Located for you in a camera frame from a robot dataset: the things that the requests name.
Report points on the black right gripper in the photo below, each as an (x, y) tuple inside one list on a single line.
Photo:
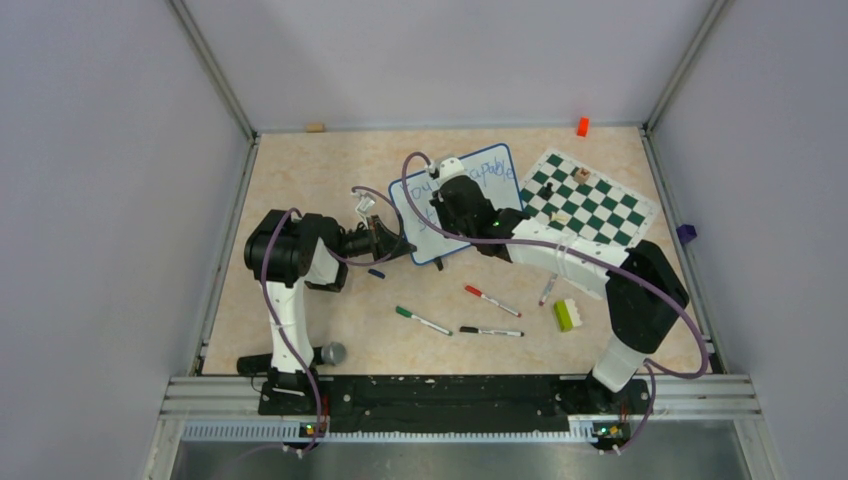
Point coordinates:
[(441, 206)]

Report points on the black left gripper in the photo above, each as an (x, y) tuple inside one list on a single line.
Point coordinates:
[(376, 229)]

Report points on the blue framed whiteboard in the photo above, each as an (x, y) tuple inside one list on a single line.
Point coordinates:
[(491, 167)]

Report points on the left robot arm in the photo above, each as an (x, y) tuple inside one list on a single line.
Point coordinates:
[(287, 255)]

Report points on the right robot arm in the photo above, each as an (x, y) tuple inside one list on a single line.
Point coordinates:
[(644, 295)]

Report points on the green marker pen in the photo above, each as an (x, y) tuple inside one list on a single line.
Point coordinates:
[(432, 325)]

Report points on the red marker pen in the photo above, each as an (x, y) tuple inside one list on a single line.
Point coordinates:
[(478, 293)]

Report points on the green white chessboard mat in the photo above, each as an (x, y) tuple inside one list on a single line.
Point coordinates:
[(602, 210)]

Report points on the black marker pen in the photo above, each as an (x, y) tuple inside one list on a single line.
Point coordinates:
[(487, 331)]

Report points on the purple marker pen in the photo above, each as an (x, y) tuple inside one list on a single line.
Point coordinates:
[(547, 290)]

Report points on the small wooden cylinder piece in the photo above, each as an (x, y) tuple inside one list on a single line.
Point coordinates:
[(582, 176)]

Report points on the small wooden block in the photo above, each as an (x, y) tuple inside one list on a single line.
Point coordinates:
[(315, 128)]

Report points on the orange red block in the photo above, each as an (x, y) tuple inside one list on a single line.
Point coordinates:
[(583, 127)]

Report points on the lime green toy brick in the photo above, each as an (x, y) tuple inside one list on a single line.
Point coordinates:
[(567, 315)]

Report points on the purple block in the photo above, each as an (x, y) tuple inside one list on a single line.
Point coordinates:
[(686, 233)]

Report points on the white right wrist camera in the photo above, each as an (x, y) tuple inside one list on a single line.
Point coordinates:
[(446, 169)]

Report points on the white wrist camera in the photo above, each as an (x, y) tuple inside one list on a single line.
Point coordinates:
[(365, 202), (446, 169)]

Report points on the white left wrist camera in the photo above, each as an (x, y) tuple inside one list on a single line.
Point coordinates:
[(365, 202)]

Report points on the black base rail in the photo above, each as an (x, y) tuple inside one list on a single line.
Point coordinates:
[(444, 404)]

